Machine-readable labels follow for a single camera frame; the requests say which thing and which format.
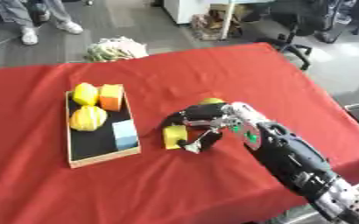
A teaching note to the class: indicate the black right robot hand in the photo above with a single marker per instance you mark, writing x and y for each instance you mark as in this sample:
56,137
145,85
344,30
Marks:
203,115

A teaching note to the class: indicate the yellow cube block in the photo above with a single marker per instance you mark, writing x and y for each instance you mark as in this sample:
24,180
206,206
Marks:
174,136

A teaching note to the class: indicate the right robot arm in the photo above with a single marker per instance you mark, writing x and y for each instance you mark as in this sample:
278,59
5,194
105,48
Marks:
290,154

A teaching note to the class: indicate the yellow-green round toy fruit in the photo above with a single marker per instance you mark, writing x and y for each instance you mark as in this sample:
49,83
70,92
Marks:
211,101

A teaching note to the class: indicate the light blue block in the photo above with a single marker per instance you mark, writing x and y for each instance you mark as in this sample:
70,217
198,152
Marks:
125,134

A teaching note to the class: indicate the brown bag on floor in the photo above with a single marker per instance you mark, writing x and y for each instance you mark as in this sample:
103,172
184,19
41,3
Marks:
208,26

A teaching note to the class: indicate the orange cube block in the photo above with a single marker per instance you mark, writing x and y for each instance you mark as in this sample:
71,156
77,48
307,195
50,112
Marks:
111,97

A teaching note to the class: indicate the white table leg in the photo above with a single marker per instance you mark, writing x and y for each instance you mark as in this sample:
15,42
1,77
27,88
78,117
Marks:
227,19

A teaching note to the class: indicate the bag of toy items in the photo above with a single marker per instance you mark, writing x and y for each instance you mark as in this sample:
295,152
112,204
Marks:
115,49

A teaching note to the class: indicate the yellow ridged toy fruit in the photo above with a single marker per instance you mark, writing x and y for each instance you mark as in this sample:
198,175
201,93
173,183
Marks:
88,118

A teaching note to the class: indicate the black office chair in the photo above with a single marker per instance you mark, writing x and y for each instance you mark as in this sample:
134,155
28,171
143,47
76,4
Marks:
295,26

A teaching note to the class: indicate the person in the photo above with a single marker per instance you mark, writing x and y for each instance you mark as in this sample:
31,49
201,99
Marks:
32,17

